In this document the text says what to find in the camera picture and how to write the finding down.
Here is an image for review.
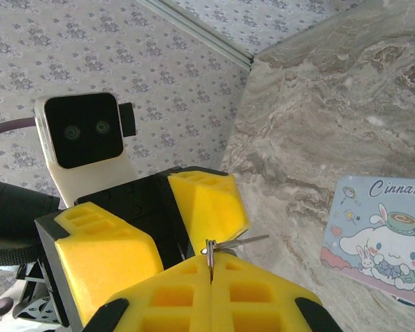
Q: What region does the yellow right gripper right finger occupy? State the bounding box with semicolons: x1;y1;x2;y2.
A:
210;251;344;332

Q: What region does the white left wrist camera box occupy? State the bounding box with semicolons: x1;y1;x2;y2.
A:
33;92;138;209

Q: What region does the clear plastic zip bag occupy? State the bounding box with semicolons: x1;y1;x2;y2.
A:
319;175;415;309

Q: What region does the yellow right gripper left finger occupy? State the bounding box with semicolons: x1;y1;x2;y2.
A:
85;256;212;332

